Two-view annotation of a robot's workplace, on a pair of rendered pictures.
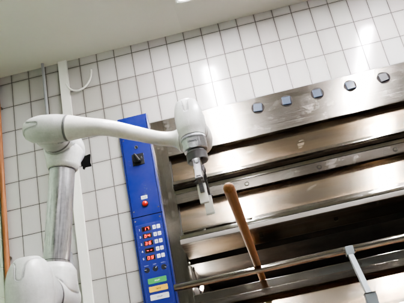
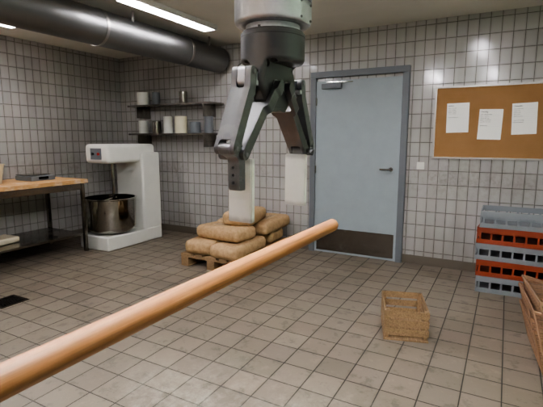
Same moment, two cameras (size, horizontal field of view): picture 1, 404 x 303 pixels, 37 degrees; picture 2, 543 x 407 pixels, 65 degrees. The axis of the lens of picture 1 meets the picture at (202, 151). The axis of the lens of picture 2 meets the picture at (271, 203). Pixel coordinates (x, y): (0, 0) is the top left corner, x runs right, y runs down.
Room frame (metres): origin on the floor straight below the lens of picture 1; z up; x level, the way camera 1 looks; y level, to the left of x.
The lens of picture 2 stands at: (2.44, 0.23, 1.39)
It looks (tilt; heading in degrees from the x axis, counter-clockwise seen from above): 9 degrees down; 204
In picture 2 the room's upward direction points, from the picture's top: straight up
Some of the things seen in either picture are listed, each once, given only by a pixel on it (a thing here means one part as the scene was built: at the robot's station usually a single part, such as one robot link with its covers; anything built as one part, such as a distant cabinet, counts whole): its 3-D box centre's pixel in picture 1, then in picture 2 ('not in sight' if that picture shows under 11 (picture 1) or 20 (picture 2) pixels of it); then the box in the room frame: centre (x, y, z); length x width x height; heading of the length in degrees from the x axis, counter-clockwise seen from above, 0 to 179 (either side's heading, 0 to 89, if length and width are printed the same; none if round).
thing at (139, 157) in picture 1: (136, 154); not in sight; (2.79, 0.33, 1.92); 0.06 x 0.04 x 0.11; 85
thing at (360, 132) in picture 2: not in sight; (355, 165); (-2.43, -0.92, 1.08); 1.14 x 0.09 x 2.16; 85
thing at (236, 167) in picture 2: not in sight; (232, 166); (2.06, 0.01, 1.36); 0.03 x 0.01 x 0.05; 175
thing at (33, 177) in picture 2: not in sight; (35, 177); (-1.02, -4.44, 0.94); 0.32 x 0.30 x 0.07; 85
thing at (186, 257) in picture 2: not in sight; (241, 250); (-1.87, -2.12, 0.07); 1.20 x 0.80 x 0.14; 175
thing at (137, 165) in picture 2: not in sight; (120, 194); (-1.85, -3.92, 0.66); 1.00 x 0.66 x 1.32; 175
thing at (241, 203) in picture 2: (208, 205); (241, 190); (2.04, 0.01, 1.34); 0.03 x 0.01 x 0.07; 85
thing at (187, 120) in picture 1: (189, 120); not in sight; (1.98, 0.02, 1.65); 0.13 x 0.11 x 0.16; 173
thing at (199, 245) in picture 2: not in sight; (212, 241); (-1.58, -2.33, 0.22); 0.62 x 0.36 x 0.15; 1
